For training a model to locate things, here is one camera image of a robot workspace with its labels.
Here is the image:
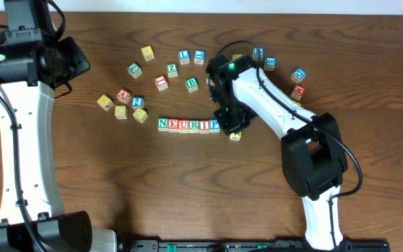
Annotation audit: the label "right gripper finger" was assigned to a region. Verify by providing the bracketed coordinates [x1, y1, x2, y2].
[234, 111, 257, 132]
[214, 108, 233, 135]

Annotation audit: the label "blue P block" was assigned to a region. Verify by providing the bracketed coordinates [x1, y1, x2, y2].
[209, 119, 220, 133]

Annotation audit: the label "yellow s block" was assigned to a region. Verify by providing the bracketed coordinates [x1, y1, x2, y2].
[232, 54, 242, 60]
[229, 132, 242, 141]

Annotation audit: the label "red I block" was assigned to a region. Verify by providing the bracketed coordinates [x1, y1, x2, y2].
[199, 120, 210, 134]

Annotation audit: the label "green R block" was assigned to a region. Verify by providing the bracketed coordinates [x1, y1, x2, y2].
[189, 120, 200, 134]

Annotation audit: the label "red U block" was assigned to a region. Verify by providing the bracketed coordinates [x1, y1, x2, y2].
[178, 119, 190, 133]

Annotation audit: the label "red E block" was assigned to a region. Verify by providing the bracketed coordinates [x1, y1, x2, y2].
[168, 118, 179, 132]

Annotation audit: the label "green N block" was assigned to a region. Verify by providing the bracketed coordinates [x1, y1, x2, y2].
[157, 118, 169, 132]

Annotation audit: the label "red I block sideways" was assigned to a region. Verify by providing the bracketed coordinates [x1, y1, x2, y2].
[154, 75, 169, 91]

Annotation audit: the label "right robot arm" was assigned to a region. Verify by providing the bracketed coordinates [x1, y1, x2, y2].
[206, 55, 348, 251]

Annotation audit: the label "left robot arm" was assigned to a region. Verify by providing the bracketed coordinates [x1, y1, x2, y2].
[0, 37, 122, 251]

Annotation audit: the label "yellow K block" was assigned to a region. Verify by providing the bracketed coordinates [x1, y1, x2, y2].
[97, 94, 114, 111]

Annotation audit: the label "green B block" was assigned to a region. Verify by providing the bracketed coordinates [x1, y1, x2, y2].
[185, 77, 199, 92]

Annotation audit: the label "red M block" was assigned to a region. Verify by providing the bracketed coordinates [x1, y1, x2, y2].
[290, 85, 306, 101]

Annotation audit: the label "red A block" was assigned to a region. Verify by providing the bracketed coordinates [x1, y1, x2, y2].
[116, 88, 132, 104]

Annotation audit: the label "blue 5 block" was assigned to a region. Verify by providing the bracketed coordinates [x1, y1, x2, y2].
[264, 57, 276, 71]

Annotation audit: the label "green 7 block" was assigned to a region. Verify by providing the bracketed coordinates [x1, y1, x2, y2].
[127, 62, 142, 78]

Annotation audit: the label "yellow C block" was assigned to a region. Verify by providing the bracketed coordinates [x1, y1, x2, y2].
[115, 106, 127, 120]

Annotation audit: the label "blue Q block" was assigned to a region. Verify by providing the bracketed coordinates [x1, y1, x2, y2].
[291, 68, 306, 84]

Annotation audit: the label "blue D block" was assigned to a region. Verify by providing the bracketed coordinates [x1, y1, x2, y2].
[252, 48, 264, 62]

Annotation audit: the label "blue 2 block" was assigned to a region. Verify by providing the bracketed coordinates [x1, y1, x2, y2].
[132, 97, 145, 111]

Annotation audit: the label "yellow W block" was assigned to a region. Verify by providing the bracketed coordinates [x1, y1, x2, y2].
[141, 45, 155, 62]

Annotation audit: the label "blue L block rotated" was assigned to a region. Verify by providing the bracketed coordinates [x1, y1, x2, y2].
[194, 50, 206, 65]

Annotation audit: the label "green Z block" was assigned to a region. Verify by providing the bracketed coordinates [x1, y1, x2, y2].
[167, 63, 178, 78]

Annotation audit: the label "blue L block upright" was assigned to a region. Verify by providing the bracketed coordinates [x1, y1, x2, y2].
[178, 50, 190, 65]

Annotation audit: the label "yellow O block left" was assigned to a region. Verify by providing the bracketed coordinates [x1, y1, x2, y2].
[132, 108, 148, 123]

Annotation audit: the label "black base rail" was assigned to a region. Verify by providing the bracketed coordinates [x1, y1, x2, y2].
[129, 239, 391, 252]

